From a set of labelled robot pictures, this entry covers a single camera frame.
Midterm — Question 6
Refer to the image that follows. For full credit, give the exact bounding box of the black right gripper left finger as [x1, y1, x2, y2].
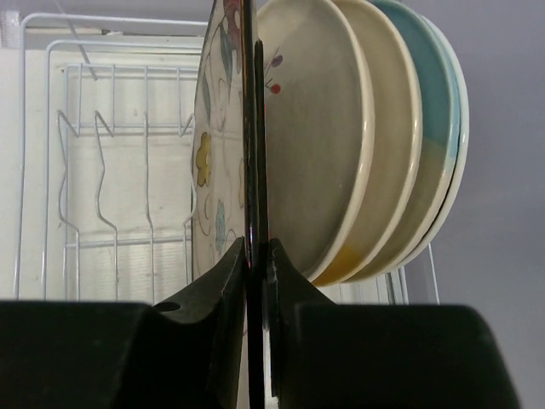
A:
[1, 239, 245, 408]

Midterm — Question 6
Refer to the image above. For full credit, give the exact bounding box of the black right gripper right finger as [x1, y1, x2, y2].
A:
[267, 239, 519, 408]

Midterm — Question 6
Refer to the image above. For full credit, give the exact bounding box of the cream and yellow round plate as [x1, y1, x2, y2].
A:
[313, 1, 422, 286]

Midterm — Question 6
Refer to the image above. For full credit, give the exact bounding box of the square floral cream plate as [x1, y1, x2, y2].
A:
[192, 1, 266, 408]

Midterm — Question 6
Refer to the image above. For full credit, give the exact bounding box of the cream and pink round plate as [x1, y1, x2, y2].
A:
[257, 1, 375, 280]

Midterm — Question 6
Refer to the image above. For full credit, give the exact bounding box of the cream and blue round plate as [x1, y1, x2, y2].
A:
[348, 1, 461, 283]

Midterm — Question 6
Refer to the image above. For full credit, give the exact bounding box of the green red rimmed white plate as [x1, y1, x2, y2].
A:
[398, 15, 470, 268]

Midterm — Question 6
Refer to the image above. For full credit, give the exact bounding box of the white wire dish rack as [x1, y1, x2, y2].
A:
[12, 11, 442, 306]

